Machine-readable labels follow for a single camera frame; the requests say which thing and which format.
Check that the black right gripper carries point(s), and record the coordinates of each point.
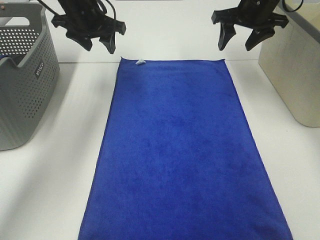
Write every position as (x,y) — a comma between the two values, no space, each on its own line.
(257,15)

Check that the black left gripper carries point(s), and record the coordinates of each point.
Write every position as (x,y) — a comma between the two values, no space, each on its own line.
(87,19)

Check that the blue microfiber towel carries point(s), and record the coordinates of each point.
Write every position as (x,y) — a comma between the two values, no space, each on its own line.
(178,160)

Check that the beige plastic bin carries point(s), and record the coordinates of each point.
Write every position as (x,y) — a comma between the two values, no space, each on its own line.
(291,61)

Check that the grey perforated plastic basket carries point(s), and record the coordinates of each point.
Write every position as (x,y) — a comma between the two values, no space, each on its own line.
(29,71)

